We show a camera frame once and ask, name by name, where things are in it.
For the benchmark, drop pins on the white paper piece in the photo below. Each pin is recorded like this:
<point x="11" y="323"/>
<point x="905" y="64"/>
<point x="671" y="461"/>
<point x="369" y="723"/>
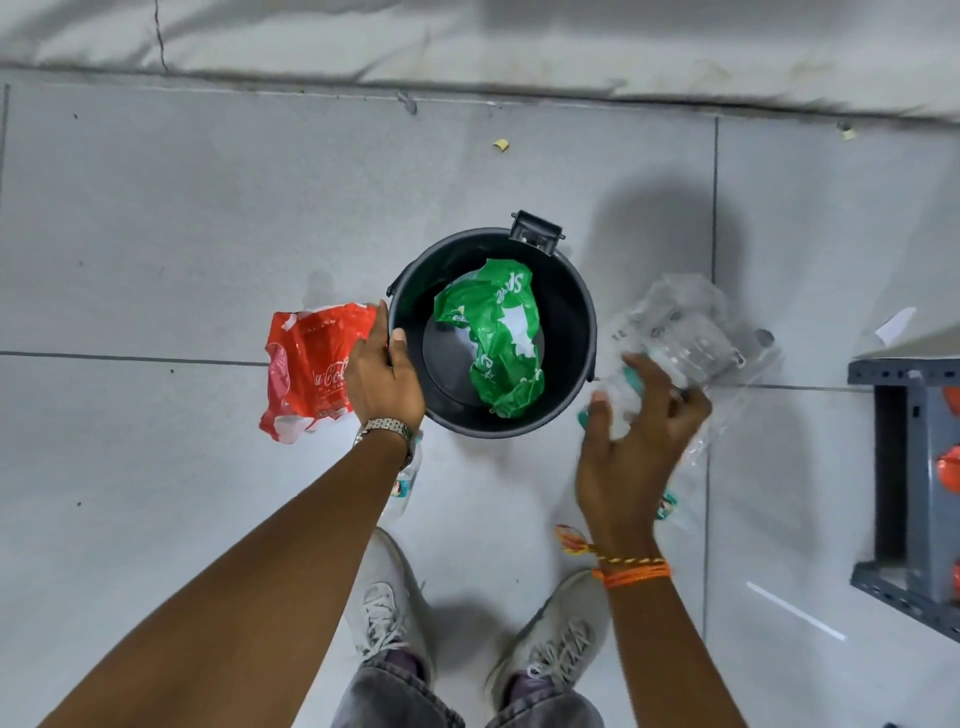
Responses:
<point x="895" y="327"/>

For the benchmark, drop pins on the clear plastic wrap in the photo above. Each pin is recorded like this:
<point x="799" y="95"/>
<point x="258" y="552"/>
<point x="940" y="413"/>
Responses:
<point x="690" y="326"/>

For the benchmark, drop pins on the white paper strip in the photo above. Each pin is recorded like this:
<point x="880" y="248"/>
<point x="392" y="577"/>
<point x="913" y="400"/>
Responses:
<point x="795" y="610"/>

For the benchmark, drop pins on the person's left hand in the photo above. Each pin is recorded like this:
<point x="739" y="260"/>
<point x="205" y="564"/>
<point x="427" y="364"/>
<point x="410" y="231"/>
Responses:
<point x="382" y="386"/>

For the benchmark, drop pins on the teal label plastic piece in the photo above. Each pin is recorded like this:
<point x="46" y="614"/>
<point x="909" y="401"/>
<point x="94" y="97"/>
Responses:
<point x="667" y="506"/>

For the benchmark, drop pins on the person's left forearm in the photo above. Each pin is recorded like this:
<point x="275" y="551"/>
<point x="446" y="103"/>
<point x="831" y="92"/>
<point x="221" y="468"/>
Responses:
<point x="247" y="592"/>

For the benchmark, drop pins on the white right sneaker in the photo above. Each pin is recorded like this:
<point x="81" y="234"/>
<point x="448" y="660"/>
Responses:
<point x="559" y="637"/>

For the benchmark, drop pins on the black plastic bucket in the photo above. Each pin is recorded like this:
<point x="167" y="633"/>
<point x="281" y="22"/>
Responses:
<point x="450" y="405"/>

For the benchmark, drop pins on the white sneaker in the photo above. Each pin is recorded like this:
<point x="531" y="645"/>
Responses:
<point x="559" y="637"/>
<point x="386" y="592"/>

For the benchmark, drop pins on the person's right hand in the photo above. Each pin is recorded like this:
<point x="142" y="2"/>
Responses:
<point x="626" y="480"/>

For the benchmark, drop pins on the grey metal rack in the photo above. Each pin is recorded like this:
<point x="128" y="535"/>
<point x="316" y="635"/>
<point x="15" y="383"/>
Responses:
<point x="911" y="480"/>

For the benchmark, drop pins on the white left sneaker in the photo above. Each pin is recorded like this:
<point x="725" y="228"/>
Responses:
<point x="386" y="592"/>

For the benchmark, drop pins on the person's right forearm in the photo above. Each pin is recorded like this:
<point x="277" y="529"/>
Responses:
<point x="664" y="652"/>

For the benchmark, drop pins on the orange round object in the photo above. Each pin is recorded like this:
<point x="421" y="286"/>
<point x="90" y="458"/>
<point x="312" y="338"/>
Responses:
<point x="952" y="401"/>
<point x="956" y="581"/>
<point x="949" y="469"/>

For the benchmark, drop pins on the clear plastic bottle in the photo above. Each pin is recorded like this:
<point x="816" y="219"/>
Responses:
<point x="401" y="487"/>

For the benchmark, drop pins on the green plastic wrapper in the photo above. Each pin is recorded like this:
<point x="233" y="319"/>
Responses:
<point x="495" y="337"/>

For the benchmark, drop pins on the person's right thumb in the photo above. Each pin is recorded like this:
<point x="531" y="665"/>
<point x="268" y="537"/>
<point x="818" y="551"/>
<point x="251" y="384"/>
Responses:
<point x="598" y="420"/>

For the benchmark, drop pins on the silver metal wristwatch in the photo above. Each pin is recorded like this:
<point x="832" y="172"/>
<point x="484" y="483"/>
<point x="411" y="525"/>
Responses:
<point x="386" y="427"/>

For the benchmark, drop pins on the red plastic wrapper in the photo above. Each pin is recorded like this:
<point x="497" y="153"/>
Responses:
<point x="311" y="367"/>

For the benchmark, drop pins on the person's left thumb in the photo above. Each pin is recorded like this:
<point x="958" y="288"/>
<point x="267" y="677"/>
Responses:
<point x="399" y="348"/>

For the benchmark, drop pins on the grey jeans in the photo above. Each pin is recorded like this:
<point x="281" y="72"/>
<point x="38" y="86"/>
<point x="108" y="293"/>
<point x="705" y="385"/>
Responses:
<point x="390" y="701"/>

